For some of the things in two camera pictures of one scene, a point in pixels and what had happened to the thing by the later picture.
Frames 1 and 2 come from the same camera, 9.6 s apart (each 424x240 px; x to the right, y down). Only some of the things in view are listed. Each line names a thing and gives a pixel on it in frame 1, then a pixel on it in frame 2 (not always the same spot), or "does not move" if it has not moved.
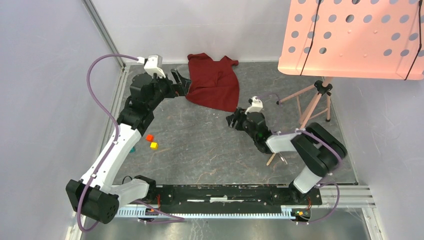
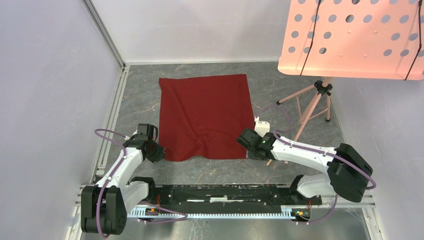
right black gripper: (240, 113) → (250, 154)
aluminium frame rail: (104, 32) does not move
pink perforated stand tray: (377, 38) does not move
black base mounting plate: (253, 195) does not move
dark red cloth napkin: (213, 84) → (201, 117)
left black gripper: (175, 90) → (159, 155)
